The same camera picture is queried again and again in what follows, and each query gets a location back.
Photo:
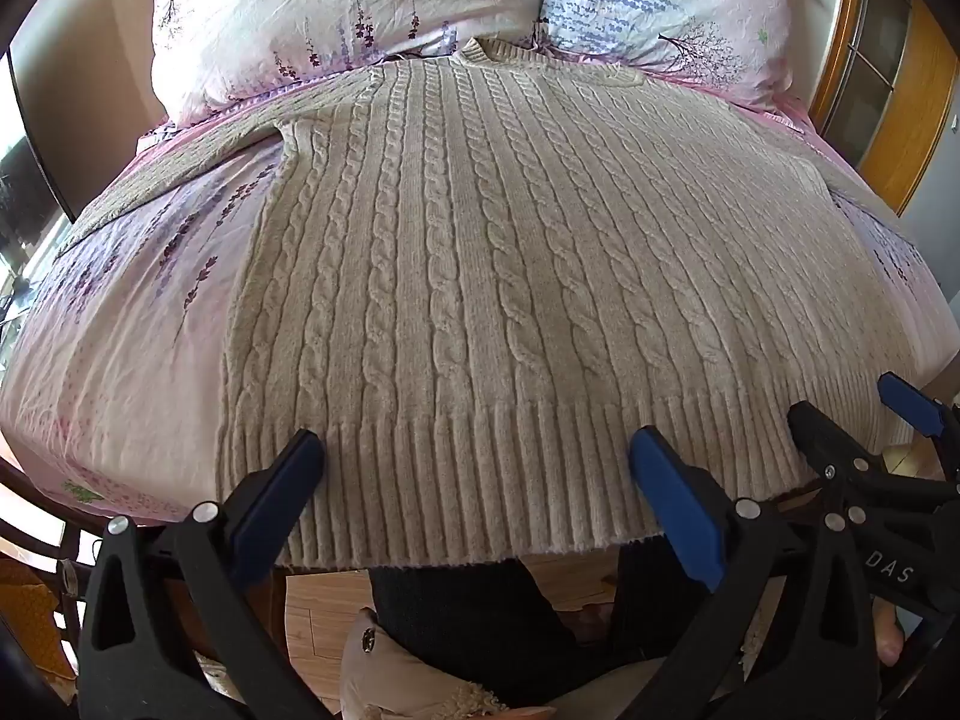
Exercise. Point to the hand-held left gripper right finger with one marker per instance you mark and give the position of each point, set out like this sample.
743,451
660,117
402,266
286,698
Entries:
675,510

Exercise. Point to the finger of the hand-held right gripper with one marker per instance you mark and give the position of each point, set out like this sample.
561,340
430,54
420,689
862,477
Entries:
825,450
911,401

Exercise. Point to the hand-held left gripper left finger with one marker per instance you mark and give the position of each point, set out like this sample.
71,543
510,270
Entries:
277,495

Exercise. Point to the person's right hand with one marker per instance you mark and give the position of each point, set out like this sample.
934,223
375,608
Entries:
891,637

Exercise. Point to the pink floral bed sheet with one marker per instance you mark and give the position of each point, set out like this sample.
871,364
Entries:
112,390

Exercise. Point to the beige fluffy slipper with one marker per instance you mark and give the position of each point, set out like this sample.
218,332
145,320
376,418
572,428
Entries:
405,675

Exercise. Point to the person's dark trousers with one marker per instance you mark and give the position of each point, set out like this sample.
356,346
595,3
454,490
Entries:
465,615

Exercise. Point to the dark wooden chair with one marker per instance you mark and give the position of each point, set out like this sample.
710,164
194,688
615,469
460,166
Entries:
69,577

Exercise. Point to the yellow patterned cushion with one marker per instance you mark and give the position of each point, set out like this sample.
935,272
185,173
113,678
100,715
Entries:
30,600

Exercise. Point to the wooden wardrobe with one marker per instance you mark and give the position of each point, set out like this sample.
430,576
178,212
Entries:
922,90

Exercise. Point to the dark framed panel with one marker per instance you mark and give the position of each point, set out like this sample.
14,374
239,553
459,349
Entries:
41,142

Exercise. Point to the white blue floral pillow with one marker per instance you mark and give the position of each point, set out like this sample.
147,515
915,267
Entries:
675,0

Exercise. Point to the white pink floral pillow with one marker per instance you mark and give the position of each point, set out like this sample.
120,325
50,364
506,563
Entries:
300,15

